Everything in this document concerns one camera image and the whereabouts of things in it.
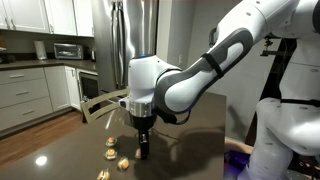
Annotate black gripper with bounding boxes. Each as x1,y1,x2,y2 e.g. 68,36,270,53
130,114,157,161

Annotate wooden chair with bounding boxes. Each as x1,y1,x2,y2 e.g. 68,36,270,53
79,87,130,125

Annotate black built-in appliance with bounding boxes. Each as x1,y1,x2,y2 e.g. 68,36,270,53
78,71,100,105

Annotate white lower cabinet doors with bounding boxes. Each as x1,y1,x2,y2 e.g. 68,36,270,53
44,65,83,112

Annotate stainless steel refrigerator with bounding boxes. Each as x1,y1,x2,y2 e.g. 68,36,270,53
90,0,160,95

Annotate silver toaster oven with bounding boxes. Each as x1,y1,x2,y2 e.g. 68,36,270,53
53,42,85,61

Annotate white lower drawer cabinet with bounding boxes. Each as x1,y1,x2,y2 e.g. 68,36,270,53
0,67,54,133

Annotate dark kitchen countertop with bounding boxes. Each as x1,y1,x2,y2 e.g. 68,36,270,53
0,58,98,73

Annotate white paper towel roll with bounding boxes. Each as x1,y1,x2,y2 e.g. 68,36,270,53
33,40,48,61

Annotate white upper kitchen cabinets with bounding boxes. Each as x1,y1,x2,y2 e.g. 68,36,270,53
0,0,95,38

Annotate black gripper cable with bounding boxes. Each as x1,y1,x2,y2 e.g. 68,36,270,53
155,108,193,126

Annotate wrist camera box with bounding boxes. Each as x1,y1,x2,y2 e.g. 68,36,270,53
118,96,133,110

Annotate black camera stand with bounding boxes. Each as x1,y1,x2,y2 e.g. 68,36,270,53
260,33,298,101

